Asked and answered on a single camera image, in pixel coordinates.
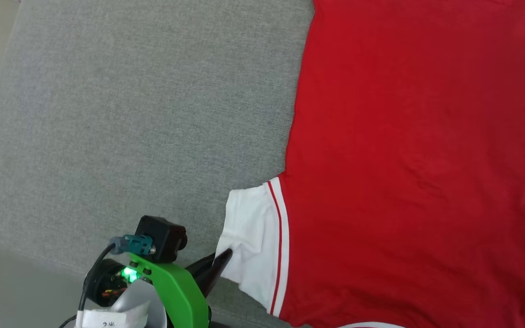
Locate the red and white shirt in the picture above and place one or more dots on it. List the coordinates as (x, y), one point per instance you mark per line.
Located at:
(404, 159)

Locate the grey fabric sofa cushion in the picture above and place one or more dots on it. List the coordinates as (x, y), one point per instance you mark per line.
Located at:
(144, 127)

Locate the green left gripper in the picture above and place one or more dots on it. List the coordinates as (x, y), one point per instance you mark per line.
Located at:
(180, 296)

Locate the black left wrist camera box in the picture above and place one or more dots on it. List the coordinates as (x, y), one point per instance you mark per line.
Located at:
(162, 237)

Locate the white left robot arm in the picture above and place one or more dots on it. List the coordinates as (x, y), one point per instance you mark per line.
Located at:
(139, 298)

